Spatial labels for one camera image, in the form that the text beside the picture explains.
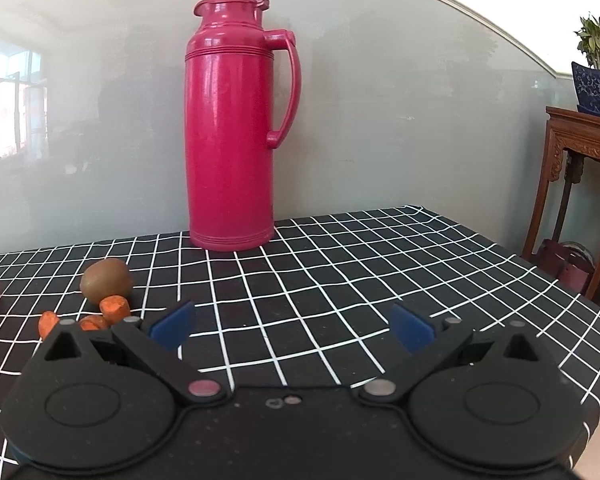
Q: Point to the pink thermos jug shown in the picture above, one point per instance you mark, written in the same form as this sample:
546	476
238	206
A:
230	135

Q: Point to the orange carrot piece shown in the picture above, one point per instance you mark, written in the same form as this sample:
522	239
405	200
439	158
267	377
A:
94	323
47	324
115	307

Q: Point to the dark red container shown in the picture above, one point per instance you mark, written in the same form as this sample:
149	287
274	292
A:
562	265

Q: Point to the green plant in blue pot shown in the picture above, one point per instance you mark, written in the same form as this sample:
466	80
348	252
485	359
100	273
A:
596	85

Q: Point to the black checked tablecloth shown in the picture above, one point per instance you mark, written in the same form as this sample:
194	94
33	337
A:
330	285

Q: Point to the brown kiwi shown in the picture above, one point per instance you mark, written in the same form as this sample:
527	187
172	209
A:
106	280

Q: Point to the carved wooden stand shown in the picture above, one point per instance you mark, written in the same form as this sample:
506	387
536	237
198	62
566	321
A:
590	145

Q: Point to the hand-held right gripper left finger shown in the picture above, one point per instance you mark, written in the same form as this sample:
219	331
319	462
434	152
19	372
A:
172	324

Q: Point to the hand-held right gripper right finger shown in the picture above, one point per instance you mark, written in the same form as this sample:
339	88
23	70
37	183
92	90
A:
409	329

